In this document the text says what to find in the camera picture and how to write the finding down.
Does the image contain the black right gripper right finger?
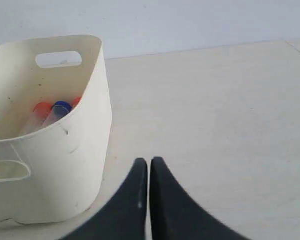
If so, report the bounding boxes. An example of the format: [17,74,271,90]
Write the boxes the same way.
[149,156,247,240]

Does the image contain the cream plastic bin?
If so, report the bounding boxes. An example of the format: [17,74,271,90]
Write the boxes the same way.
[0,35,112,228]

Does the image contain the orange-capped tube with label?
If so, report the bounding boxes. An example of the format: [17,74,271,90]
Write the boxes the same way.
[19,102,52,136]

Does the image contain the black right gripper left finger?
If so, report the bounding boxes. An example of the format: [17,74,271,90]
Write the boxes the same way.
[63,158,148,240]

